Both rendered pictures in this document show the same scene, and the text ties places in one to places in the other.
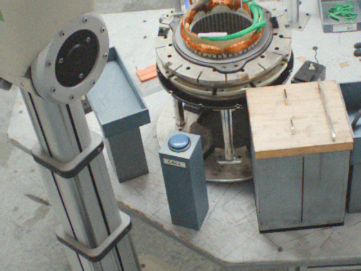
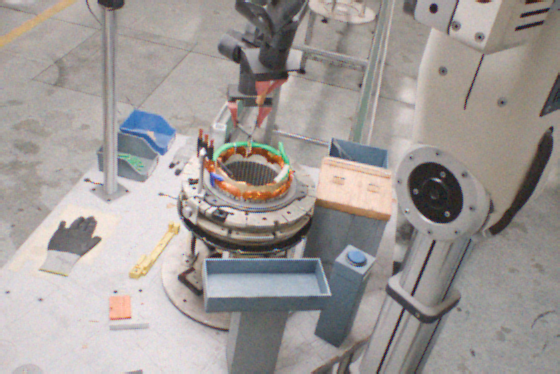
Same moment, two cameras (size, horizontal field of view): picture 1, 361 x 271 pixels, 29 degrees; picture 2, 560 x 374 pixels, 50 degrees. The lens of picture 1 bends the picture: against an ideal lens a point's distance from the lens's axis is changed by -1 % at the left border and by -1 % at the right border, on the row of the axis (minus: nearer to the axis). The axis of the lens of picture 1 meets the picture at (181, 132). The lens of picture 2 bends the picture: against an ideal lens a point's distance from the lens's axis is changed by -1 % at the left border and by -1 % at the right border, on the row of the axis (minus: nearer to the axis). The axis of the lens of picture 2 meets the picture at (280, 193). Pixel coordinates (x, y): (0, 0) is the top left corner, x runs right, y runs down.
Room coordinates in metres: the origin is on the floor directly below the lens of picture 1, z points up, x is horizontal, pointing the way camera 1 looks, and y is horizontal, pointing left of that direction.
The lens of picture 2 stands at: (1.27, 1.03, 1.91)
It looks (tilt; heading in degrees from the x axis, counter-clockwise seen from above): 36 degrees down; 268
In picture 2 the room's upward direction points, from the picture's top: 11 degrees clockwise
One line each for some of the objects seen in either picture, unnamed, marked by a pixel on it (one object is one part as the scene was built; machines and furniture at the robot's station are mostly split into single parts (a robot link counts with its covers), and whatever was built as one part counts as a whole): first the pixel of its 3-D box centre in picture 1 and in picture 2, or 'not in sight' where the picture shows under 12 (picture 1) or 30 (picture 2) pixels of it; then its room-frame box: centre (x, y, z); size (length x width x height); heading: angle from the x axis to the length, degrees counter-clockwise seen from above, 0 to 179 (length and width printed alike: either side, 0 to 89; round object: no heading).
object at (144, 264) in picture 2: not in sight; (155, 249); (1.53, -0.16, 0.80); 0.22 x 0.04 x 0.03; 77
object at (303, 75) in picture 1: (308, 77); not in sight; (1.43, -0.37, 0.81); 0.10 x 0.06 x 0.06; 140
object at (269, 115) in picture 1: (296, 117); (354, 187); (1.05, -0.25, 1.05); 0.20 x 0.19 x 0.02; 86
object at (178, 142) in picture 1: (178, 141); (356, 256); (1.04, 0.01, 1.04); 0.04 x 0.04 x 0.01
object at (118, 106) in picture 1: (118, 126); (257, 323); (1.24, 0.15, 0.92); 0.25 x 0.11 x 0.28; 15
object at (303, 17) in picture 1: (292, 19); (110, 190); (1.73, -0.39, 0.78); 0.09 x 0.09 x 0.01; 58
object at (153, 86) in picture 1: (155, 77); (128, 306); (1.55, 0.05, 0.79); 0.12 x 0.09 x 0.02; 108
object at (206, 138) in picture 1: (198, 137); not in sight; (1.23, -0.04, 0.85); 0.06 x 0.04 x 0.05; 45
